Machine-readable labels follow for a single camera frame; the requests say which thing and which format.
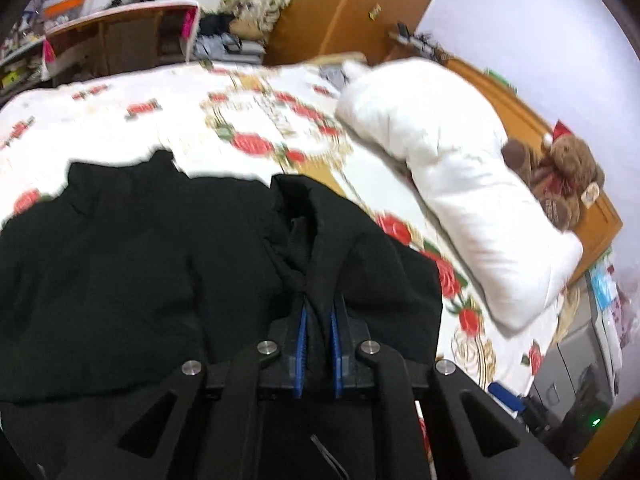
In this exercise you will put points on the pile of clothes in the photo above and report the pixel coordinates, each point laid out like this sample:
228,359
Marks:
227,42

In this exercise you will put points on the black hooded jacket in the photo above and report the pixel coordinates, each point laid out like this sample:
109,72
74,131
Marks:
150,270

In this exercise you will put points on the white folded duvet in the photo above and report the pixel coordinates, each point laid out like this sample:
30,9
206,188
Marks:
450,160

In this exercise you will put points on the wooden wardrobe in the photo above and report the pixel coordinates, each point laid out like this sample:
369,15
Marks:
345,10

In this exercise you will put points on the wooden headboard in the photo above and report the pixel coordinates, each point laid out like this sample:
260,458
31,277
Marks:
545,130

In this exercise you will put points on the brown teddy bear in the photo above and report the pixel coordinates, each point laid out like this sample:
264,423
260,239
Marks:
562,172

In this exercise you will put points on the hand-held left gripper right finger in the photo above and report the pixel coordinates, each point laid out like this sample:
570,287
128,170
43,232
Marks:
336,350

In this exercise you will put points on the grey bedside cabinet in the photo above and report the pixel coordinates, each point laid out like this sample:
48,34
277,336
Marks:
575,360

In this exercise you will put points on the floral rose bed sheet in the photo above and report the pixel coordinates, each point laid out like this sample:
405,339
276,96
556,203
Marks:
240,125

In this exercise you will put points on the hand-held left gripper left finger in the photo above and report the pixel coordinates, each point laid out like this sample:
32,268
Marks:
300,345

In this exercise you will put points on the wooden desk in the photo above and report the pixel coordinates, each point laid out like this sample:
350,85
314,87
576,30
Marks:
110,35

